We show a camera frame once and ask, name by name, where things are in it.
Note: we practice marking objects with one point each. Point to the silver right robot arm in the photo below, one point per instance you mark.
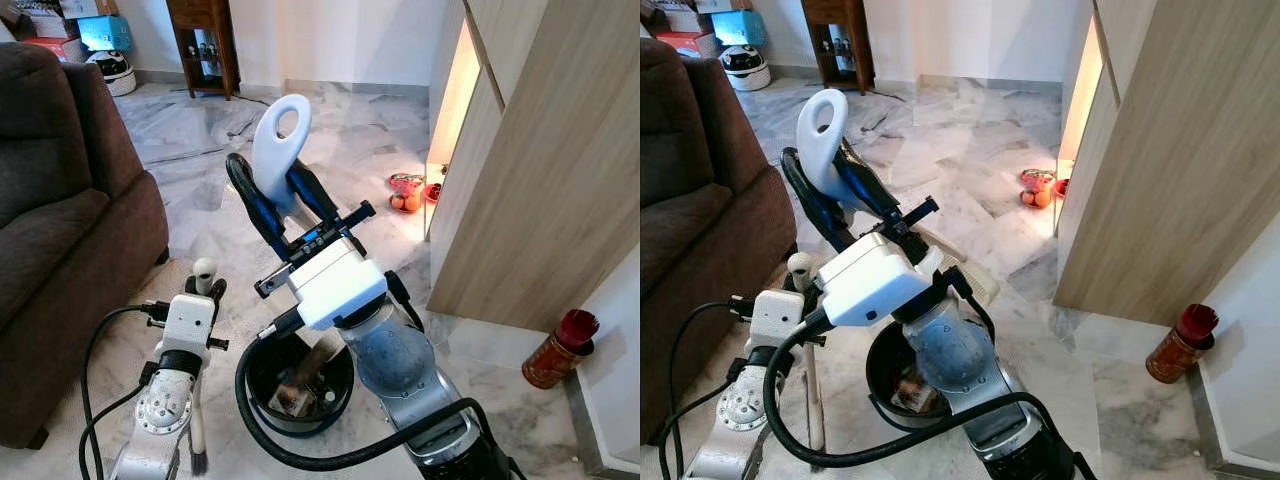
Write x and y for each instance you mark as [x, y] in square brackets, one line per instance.
[950, 350]
[395, 360]

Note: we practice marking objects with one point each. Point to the labelled cardboard box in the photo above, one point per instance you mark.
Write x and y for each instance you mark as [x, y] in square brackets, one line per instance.
[293, 397]
[912, 393]

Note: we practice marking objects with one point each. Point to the light wooden partition cabinet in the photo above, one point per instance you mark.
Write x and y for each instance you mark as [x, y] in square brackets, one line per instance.
[1180, 180]
[540, 200]

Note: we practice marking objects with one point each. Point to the black plastic bucket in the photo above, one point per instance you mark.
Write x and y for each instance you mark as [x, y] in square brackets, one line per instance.
[885, 370]
[340, 385]

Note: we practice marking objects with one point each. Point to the red carton box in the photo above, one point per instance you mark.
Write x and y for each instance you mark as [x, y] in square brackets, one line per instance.
[690, 42]
[55, 47]

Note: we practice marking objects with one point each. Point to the brown canister with red lid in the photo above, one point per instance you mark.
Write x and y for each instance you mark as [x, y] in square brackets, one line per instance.
[550, 365]
[1170, 355]

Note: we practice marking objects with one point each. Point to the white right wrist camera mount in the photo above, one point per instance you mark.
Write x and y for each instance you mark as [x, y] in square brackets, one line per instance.
[875, 280]
[335, 285]

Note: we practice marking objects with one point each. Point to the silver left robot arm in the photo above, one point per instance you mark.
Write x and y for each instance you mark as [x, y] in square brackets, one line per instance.
[745, 410]
[165, 410]

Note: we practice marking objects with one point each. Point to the dark wooden shelf cabinet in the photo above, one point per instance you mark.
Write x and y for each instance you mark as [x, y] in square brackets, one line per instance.
[200, 12]
[835, 10]

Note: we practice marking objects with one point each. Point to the white and black round appliance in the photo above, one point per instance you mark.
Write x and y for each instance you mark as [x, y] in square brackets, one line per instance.
[112, 72]
[745, 68]

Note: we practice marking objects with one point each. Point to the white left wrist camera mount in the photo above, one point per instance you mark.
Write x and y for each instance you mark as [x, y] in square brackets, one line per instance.
[775, 315]
[188, 320]

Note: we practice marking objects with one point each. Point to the wooden broom with white knob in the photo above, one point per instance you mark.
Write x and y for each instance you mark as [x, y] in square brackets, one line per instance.
[815, 400]
[204, 270]

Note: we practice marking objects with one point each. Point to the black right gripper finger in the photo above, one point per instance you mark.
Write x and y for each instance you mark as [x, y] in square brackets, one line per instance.
[315, 200]
[255, 205]
[865, 185]
[805, 195]

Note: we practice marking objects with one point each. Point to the small red dish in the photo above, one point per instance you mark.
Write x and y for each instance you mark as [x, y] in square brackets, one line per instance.
[433, 193]
[1060, 188]

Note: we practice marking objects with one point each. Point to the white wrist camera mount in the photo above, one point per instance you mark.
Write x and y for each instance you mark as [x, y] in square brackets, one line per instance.
[875, 280]
[335, 285]
[775, 315]
[188, 320]

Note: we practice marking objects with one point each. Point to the dark grey fabric sofa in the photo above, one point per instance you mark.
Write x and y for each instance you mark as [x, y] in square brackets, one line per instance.
[700, 250]
[60, 250]

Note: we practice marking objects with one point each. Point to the blue carton box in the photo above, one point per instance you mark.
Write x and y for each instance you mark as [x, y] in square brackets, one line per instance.
[740, 28]
[105, 33]

